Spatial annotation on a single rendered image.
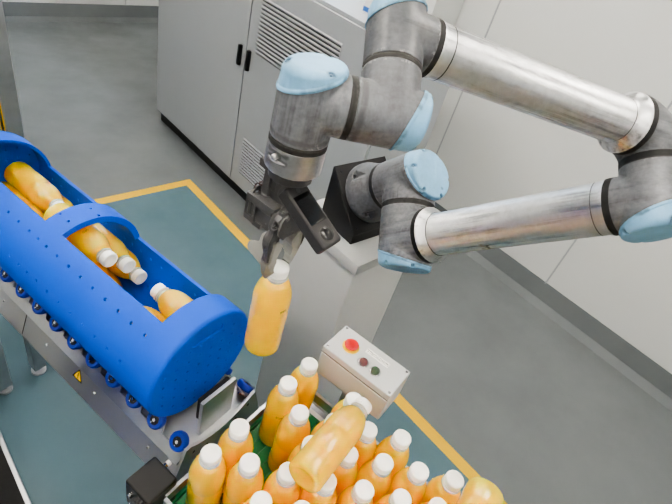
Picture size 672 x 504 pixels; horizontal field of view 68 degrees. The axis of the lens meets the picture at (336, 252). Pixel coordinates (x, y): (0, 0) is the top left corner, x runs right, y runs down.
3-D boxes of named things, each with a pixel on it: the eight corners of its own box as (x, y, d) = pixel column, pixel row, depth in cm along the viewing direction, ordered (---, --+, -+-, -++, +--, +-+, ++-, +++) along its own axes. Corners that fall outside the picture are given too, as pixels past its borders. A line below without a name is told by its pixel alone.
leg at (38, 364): (41, 362, 218) (19, 256, 180) (49, 370, 216) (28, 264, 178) (28, 370, 214) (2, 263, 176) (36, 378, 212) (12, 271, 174)
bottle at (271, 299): (237, 337, 100) (249, 269, 89) (265, 323, 105) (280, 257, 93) (258, 361, 97) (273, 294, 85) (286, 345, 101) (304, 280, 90)
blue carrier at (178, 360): (44, 203, 158) (35, 120, 141) (240, 369, 128) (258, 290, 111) (-60, 233, 137) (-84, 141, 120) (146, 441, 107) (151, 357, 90)
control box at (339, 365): (337, 349, 133) (346, 324, 127) (398, 395, 127) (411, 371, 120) (314, 370, 126) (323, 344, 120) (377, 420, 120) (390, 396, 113)
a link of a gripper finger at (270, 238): (272, 253, 86) (287, 211, 82) (279, 259, 85) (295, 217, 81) (253, 260, 82) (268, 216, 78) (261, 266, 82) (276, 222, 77)
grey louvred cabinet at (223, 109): (211, 112, 436) (229, -78, 347) (381, 259, 334) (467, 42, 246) (153, 120, 402) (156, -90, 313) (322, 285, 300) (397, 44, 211)
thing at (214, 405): (224, 402, 121) (229, 372, 114) (230, 409, 121) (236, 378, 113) (191, 429, 114) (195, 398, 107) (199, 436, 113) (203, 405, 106)
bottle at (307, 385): (307, 404, 129) (323, 360, 118) (305, 428, 124) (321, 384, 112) (280, 399, 128) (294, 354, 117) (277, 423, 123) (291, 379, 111)
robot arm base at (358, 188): (381, 158, 162) (402, 150, 154) (397, 214, 163) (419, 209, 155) (337, 169, 150) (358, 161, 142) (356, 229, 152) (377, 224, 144)
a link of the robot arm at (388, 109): (440, 66, 70) (357, 45, 68) (435, 141, 68) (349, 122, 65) (414, 98, 79) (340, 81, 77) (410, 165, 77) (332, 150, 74)
